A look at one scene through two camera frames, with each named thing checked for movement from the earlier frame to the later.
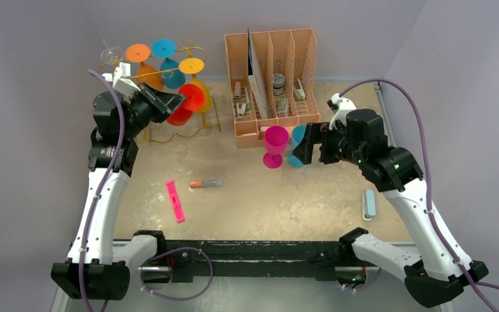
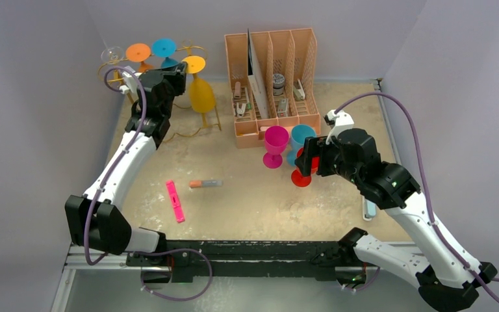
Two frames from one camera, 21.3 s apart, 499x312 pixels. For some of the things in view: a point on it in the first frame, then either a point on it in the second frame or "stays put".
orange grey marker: (206, 183) stays put
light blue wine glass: (297, 134) stays put
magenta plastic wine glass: (276, 139) stays put
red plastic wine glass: (193, 100) to (304, 181)
